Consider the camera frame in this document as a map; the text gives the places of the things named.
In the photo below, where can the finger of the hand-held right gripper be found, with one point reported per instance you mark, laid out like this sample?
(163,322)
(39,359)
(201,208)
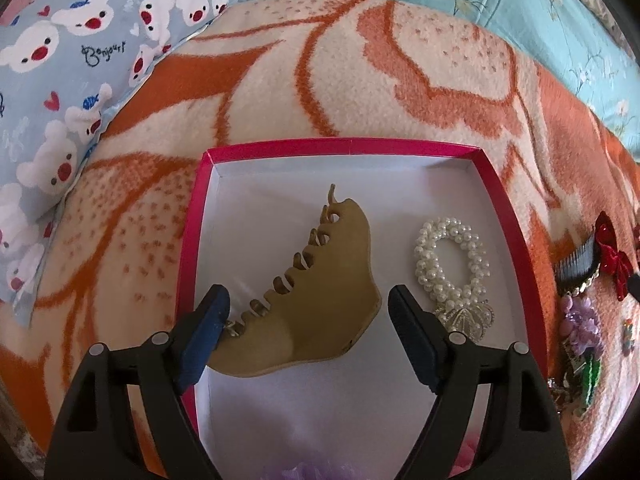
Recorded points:
(635,287)

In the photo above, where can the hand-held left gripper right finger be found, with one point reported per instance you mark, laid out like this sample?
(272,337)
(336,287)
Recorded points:
(415,340)

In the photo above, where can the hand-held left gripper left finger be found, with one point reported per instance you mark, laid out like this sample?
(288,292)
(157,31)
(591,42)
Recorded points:
(202,340)

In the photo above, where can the red bow hair clip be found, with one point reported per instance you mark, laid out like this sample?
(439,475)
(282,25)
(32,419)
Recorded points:
(612,255)

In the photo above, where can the black comb hair clip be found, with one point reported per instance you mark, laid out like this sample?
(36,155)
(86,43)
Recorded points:
(575,267)

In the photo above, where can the lavender mesh scrunchie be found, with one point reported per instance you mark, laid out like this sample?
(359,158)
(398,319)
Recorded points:
(582,327)

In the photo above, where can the tan hair claw clip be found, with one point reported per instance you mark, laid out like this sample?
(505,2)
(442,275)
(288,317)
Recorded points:
(325,310)

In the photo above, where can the pink mesh scrunchie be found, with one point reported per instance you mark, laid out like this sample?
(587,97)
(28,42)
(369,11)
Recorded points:
(467,457)

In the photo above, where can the red cardboard box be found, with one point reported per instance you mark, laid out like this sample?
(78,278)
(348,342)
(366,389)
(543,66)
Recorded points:
(260,200)

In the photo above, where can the small colourful hair clip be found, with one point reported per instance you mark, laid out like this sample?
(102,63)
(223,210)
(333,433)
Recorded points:
(628,335)

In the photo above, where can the white pearl bead scrunchie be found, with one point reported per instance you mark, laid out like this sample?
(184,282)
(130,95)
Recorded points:
(425,260)

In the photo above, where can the silver rhinestone brooch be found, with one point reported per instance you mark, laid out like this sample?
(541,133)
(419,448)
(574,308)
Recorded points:
(560,390)

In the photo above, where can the orange and cream blanket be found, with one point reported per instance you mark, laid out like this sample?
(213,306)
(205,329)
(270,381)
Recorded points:
(400,60)

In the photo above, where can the blue bear print pillow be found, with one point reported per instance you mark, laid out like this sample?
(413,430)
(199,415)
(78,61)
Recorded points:
(75,85)

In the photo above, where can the teal floral bed sheet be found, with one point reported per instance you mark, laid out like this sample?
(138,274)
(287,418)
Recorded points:
(500,0)

